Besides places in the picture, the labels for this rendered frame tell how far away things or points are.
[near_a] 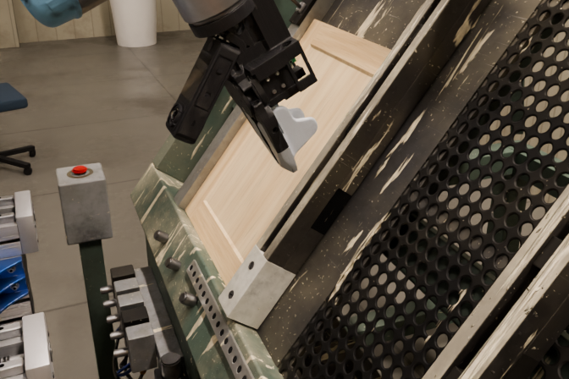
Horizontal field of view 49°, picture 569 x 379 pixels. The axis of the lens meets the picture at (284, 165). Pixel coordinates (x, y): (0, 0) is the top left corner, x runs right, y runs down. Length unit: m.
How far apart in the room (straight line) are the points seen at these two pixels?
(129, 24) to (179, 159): 5.87
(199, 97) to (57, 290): 2.41
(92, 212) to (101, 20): 6.70
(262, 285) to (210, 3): 0.62
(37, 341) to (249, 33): 0.60
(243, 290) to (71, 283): 1.97
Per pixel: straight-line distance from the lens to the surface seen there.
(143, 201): 1.74
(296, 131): 0.70
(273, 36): 0.66
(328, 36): 1.43
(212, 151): 1.54
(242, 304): 1.12
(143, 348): 1.39
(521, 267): 0.75
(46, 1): 0.62
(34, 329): 1.06
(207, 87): 0.64
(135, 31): 7.59
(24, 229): 1.43
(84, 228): 1.75
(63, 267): 3.15
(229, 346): 1.12
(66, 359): 2.60
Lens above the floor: 1.60
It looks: 23 degrees down
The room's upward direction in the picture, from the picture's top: straight up
